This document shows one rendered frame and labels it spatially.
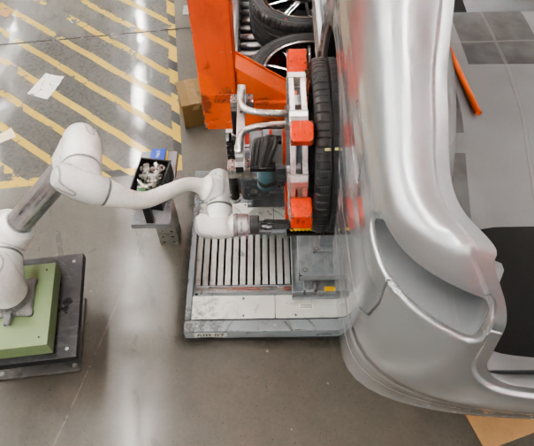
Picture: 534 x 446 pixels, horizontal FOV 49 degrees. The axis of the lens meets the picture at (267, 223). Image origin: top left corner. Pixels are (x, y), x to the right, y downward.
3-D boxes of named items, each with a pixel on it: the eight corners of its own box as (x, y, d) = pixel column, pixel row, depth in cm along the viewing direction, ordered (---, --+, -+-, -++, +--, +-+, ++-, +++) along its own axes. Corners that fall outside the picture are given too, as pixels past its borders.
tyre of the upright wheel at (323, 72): (356, 83, 259) (360, 233, 257) (303, 84, 259) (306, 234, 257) (385, 29, 193) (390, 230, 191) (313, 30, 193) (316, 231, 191)
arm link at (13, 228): (-27, 262, 235) (-20, 219, 248) (13, 272, 245) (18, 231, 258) (69, 149, 195) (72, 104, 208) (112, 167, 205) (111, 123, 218)
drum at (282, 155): (305, 173, 226) (306, 148, 215) (249, 173, 227) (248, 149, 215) (303, 146, 235) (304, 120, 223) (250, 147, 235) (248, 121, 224)
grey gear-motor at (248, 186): (323, 219, 300) (327, 174, 272) (240, 220, 300) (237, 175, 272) (321, 191, 311) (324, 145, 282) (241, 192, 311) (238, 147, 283)
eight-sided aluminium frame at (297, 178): (305, 245, 231) (310, 150, 187) (288, 245, 231) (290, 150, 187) (300, 144, 263) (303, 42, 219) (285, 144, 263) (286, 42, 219)
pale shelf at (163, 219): (171, 227, 257) (169, 224, 254) (132, 228, 257) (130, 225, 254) (179, 155, 282) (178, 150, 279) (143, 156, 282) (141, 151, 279)
